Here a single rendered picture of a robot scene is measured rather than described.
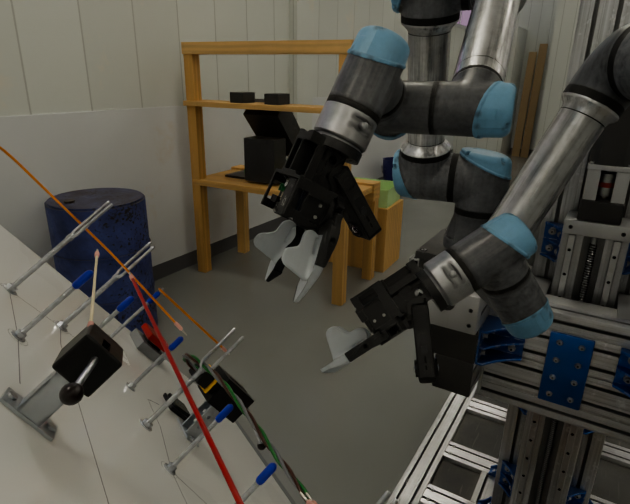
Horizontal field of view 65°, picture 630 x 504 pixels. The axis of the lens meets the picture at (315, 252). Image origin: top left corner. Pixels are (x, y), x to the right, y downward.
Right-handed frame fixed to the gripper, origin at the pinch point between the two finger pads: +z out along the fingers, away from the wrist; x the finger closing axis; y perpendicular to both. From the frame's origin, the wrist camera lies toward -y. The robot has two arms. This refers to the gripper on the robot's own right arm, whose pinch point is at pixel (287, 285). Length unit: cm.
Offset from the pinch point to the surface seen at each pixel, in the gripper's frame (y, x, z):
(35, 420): 28.3, 21.3, 11.8
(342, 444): -124, -97, 73
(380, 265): -239, -253, -5
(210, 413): 3.4, 1.0, 19.4
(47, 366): 26.5, 9.6, 13.1
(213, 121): -95, -353, -56
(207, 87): -79, -352, -77
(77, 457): 24.7, 21.9, 13.9
